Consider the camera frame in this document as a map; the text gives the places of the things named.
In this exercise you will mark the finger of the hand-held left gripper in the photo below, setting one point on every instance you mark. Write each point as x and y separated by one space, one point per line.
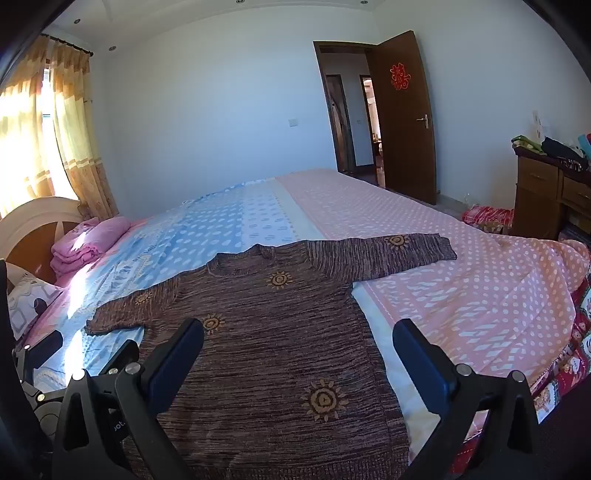
45 345
124 353

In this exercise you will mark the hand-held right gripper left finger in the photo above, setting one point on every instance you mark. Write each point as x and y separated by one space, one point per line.
183 351

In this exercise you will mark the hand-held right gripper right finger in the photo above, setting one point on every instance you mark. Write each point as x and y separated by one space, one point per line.
425 369

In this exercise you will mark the brown knitted sweater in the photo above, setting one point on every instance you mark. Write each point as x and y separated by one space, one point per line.
277 346

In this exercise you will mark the patterned pillow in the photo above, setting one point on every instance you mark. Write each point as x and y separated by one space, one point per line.
32 302

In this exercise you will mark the folded pink blanket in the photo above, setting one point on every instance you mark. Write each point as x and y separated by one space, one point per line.
83 247

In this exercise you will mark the wooden bed headboard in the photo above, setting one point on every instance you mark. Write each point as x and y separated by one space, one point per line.
32 221

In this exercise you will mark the blue polka dot bed sheet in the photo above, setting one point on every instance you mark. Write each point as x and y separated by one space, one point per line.
221 217

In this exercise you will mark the red cloth bundle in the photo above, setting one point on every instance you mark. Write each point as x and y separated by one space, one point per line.
487 218

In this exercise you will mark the brown wooden dresser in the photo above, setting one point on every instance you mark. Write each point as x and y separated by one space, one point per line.
540 198

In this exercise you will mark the brown wooden door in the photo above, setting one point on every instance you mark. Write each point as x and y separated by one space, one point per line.
406 152

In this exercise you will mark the yellow patterned curtain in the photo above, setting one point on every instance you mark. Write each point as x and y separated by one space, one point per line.
69 120

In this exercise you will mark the green cloth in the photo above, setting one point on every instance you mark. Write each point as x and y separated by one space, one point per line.
526 144

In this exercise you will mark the red paper door decoration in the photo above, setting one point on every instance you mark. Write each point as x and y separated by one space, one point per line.
400 77

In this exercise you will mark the dark curtain rod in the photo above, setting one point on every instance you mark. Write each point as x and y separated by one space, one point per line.
69 45

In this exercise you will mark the brown door frame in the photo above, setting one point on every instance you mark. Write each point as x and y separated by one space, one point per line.
319 92

